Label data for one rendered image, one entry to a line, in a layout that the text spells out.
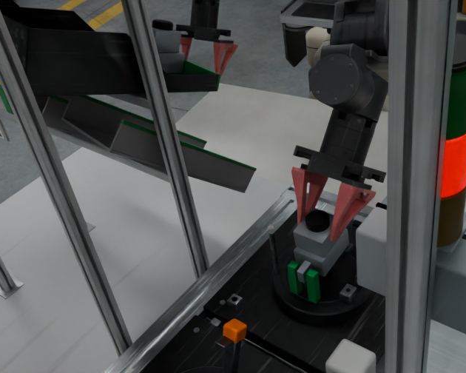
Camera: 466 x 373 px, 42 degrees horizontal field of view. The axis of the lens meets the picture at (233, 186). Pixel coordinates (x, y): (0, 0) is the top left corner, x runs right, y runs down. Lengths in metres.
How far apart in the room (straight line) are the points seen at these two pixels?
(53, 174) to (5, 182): 2.39
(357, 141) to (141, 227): 0.55
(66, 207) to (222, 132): 0.72
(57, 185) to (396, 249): 0.38
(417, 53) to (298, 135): 0.97
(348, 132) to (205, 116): 0.74
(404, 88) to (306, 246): 0.42
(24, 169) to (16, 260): 1.92
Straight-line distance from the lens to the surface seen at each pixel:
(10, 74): 0.63
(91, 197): 1.29
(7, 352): 1.07
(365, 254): 0.55
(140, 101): 0.80
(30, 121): 0.65
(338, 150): 0.75
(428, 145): 0.41
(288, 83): 3.27
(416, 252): 0.47
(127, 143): 0.81
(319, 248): 0.76
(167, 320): 0.87
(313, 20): 1.39
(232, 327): 0.69
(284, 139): 1.33
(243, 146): 1.32
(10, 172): 3.13
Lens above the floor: 1.61
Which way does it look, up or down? 38 degrees down
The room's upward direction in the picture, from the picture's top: 11 degrees counter-clockwise
